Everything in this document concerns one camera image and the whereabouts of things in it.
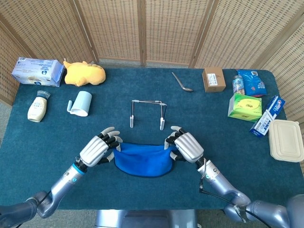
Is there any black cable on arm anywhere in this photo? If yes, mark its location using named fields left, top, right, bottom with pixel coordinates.
left=199, top=178, right=269, bottom=228
left=15, top=191, right=52, bottom=228

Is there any cream bottle with blue cap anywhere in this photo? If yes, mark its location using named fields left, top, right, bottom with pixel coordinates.
left=27, top=90, right=50, bottom=123

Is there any woven bamboo folding screen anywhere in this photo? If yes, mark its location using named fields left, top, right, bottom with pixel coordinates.
left=0, top=0, right=304, bottom=176

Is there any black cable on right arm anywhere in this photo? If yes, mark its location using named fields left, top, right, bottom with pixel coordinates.
left=199, top=178, right=269, bottom=228

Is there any small clear snack jar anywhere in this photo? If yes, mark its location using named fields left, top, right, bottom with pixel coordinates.
left=232, top=75, right=246, bottom=96

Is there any teal carpet table cover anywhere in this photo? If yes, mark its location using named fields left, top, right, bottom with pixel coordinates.
left=0, top=68, right=304, bottom=210

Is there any blue cloth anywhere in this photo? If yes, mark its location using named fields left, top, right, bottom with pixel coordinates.
left=113, top=142, right=178, bottom=178

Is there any white and purple carton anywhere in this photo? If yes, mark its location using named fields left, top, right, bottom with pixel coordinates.
left=11, top=57, right=65, bottom=87

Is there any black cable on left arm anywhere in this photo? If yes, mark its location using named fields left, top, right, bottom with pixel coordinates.
left=15, top=191, right=52, bottom=228

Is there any beige lidded food container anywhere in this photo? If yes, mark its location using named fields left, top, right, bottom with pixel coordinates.
left=268, top=119, right=304, bottom=163

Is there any small brown cardboard box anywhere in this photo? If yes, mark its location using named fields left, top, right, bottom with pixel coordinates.
left=201, top=66, right=226, bottom=93

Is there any blue and white toothpaste box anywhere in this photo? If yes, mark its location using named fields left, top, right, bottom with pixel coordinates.
left=249, top=95, right=286, bottom=138

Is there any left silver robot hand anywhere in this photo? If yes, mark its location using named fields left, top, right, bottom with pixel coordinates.
left=79, top=126, right=124, bottom=168

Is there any grey robot torso base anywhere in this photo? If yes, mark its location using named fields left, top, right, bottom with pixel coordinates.
left=94, top=209, right=198, bottom=228

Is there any yellow plush toy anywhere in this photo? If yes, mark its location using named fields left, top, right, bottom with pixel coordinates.
left=63, top=60, right=106, bottom=87

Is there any blue snack bag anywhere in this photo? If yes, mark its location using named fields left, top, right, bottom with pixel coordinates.
left=237, top=69, right=268, bottom=97

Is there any green tissue pack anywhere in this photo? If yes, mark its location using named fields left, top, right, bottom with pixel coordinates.
left=228, top=93, right=263, bottom=123

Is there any pale blue plastic cup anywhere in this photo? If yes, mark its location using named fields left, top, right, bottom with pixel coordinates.
left=67, top=91, right=93, bottom=117

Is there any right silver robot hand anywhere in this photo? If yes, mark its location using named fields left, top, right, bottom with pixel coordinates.
left=163, top=125, right=205, bottom=164

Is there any metal spoon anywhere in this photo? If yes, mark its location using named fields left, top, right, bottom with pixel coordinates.
left=171, top=72, right=194, bottom=92

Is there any wire rack with white feet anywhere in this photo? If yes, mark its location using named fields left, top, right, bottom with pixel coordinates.
left=129, top=99, right=168, bottom=131

